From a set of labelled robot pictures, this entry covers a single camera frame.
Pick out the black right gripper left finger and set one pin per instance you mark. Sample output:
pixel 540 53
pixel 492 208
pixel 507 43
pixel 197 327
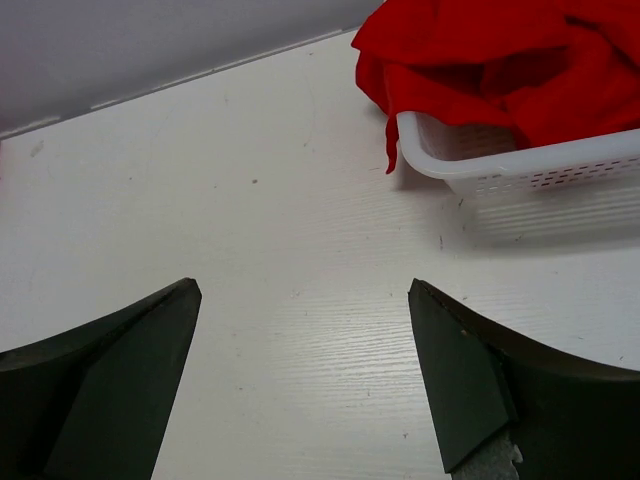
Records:
pixel 94 402

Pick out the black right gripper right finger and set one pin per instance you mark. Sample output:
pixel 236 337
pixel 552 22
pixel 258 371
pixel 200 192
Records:
pixel 505 406

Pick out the white plastic mesh basket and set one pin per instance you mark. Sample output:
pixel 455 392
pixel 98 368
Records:
pixel 584 191

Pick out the red t-shirt in basket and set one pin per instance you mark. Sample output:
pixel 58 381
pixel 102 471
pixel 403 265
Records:
pixel 546 71

